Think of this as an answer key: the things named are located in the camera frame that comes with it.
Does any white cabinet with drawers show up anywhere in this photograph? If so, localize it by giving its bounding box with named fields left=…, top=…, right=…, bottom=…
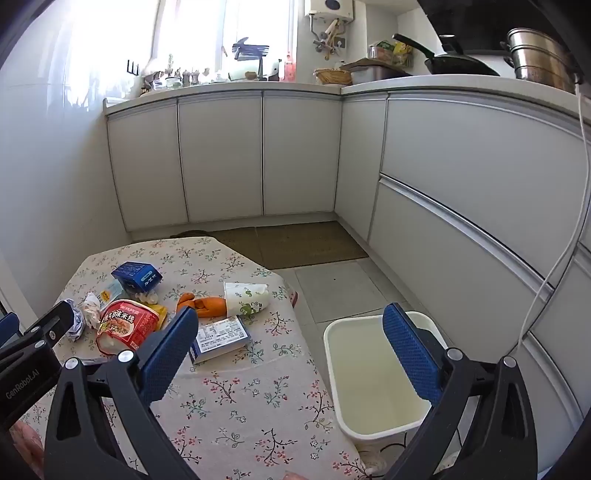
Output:
left=335, top=85, right=591, bottom=462

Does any dark utensil rack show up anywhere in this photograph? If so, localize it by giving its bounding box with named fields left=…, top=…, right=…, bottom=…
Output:
left=232, top=39, right=269, bottom=81

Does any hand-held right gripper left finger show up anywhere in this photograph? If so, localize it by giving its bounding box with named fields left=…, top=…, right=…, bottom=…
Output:
left=44, top=305, right=204, bottom=480

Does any woven basket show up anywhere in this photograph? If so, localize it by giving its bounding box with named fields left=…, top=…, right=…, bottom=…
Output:
left=314, top=68, right=352, bottom=86

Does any metal tray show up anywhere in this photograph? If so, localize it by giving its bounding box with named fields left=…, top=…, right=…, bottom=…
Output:
left=351, top=65, right=411, bottom=86

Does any group of small counter items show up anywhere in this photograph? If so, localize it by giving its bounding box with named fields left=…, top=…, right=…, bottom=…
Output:
left=139, top=65, right=232, bottom=93

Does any white cable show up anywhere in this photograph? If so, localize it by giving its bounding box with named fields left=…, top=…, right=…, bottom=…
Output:
left=517, top=80, right=591, bottom=356

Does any white paper cup green print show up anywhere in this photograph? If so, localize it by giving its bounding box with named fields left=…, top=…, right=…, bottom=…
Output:
left=224, top=281, right=271, bottom=318

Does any steel steamer pot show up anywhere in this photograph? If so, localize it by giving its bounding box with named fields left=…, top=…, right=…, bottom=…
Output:
left=501, top=28, right=583, bottom=93

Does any person's left hand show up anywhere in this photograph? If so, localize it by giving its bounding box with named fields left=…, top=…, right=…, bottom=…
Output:
left=10, top=420, right=45, bottom=480

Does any light blue milk carton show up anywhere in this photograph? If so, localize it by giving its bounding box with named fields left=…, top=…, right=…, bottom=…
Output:
left=99, top=282, right=127, bottom=305

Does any white cabinet with doors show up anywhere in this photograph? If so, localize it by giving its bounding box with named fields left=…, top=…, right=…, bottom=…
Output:
left=105, top=88, right=343, bottom=232

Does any floral tablecloth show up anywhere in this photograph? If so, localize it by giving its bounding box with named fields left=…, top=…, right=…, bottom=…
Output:
left=18, top=236, right=370, bottom=480

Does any small brown floor mat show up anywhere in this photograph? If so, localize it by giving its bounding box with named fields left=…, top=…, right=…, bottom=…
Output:
left=210, top=226, right=264, bottom=268

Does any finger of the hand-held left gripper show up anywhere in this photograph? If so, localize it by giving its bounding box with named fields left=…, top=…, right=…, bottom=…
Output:
left=0, top=301, right=75, bottom=364
left=0, top=313, right=20, bottom=346

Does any black range hood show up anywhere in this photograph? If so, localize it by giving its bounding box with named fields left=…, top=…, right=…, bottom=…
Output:
left=418, top=0, right=573, bottom=51

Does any black wok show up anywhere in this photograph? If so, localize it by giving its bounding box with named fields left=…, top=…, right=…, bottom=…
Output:
left=392, top=33, right=502, bottom=77

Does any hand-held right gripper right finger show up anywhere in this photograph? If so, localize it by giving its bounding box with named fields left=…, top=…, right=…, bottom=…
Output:
left=369, top=302, right=539, bottom=480

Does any clear plastic bottle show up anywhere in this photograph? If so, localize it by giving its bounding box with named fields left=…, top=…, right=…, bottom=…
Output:
left=65, top=299, right=86, bottom=342

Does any white trash bin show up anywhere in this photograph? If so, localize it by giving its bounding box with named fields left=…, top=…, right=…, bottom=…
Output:
left=323, top=311, right=448, bottom=478

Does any rack with yellow snack bags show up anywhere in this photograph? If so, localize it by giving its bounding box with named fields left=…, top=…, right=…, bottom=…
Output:
left=368, top=39, right=414, bottom=65

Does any red instant noodle bowl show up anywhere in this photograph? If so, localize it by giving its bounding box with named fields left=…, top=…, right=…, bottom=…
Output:
left=96, top=299, right=168, bottom=356

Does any white water heater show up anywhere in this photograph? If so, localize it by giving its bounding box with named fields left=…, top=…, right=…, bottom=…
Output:
left=305, top=0, right=354, bottom=21

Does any dark blue carton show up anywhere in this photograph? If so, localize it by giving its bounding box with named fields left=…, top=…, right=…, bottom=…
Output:
left=111, top=261, right=161, bottom=292

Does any large brown floor mat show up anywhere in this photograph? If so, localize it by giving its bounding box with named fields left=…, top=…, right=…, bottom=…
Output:
left=256, top=220, right=370, bottom=271

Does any window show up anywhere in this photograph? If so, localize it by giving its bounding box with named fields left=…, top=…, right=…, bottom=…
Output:
left=152, top=0, right=296, bottom=77

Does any blue and white box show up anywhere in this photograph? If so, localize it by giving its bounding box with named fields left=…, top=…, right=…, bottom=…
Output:
left=190, top=315, right=252, bottom=365

